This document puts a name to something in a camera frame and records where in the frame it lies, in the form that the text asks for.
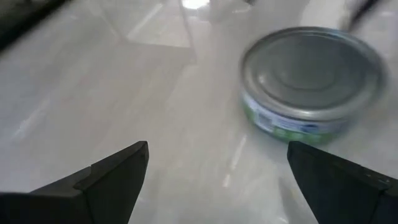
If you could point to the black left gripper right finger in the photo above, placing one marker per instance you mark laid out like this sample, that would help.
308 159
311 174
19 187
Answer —
342 193

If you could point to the green label tuna can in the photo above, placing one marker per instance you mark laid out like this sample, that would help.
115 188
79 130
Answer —
311 71

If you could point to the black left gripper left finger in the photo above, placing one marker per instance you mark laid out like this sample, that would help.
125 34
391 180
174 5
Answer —
93 199

